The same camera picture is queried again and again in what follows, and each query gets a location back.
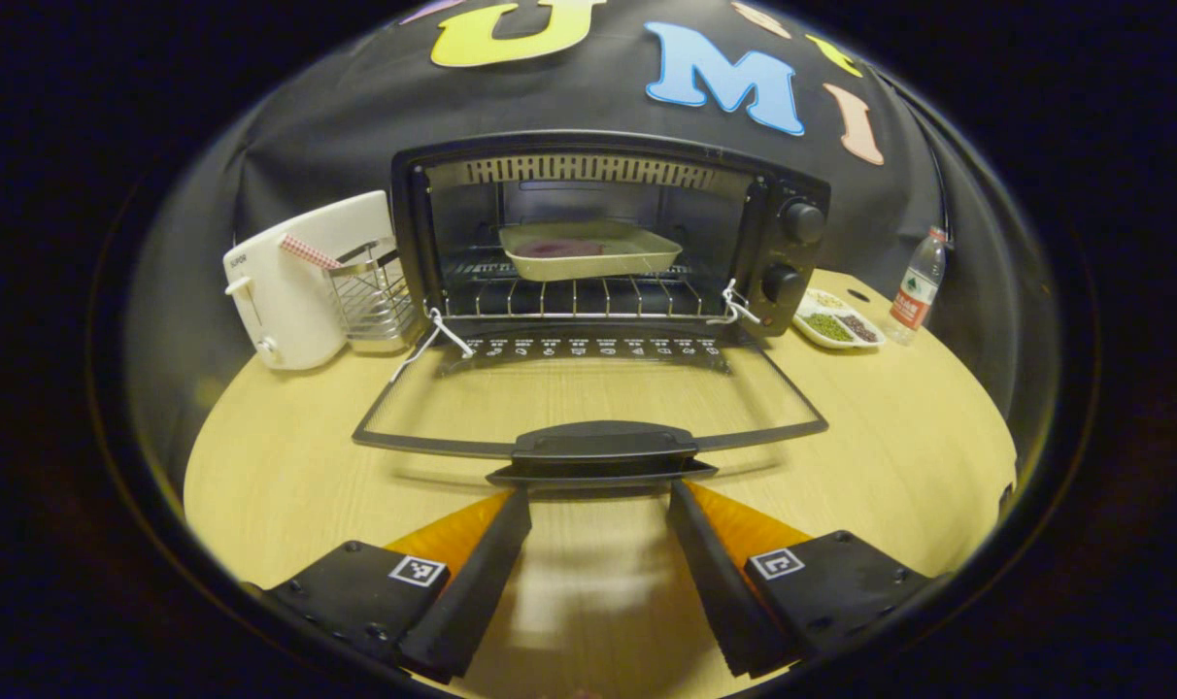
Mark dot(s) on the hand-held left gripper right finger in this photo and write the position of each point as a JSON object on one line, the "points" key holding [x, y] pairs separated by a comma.
{"points": [[720, 582]]}

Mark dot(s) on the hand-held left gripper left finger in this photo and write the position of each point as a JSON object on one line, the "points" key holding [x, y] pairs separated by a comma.
{"points": [[472, 592]]}

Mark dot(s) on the black backdrop cloth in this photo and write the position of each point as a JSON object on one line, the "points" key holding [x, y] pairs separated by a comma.
{"points": [[317, 126]]}

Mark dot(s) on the white divided bean dish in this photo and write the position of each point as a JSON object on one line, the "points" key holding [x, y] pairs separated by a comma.
{"points": [[836, 325]]}

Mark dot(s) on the pink round food slice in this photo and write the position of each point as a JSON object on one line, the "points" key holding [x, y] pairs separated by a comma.
{"points": [[559, 249]]}

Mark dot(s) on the black electric oven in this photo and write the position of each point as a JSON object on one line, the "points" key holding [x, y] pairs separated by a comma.
{"points": [[598, 447]]}

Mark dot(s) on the cream food tray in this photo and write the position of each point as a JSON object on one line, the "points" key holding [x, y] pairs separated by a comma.
{"points": [[588, 265]]}

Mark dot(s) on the clear red label water bottle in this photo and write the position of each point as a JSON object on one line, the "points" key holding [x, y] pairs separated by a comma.
{"points": [[911, 296]]}

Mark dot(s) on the white toaster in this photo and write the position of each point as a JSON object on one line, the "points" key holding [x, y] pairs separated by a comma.
{"points": [[278, 301]]}

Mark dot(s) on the red checked strip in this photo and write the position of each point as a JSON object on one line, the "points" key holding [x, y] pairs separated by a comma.
{"points": [[307, 250]]}

